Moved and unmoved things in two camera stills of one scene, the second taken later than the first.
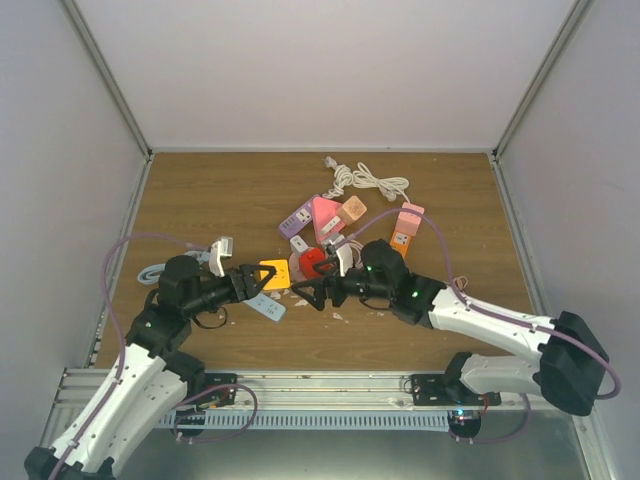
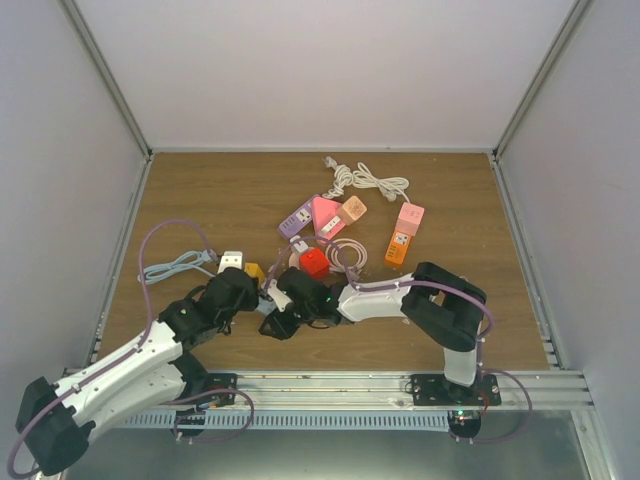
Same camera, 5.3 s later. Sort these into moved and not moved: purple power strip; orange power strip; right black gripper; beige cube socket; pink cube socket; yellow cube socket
Moved: yellow cube socket; right black gripper
Not moved: orange power strip; beige cube socket; pink cube socket; purple power strip
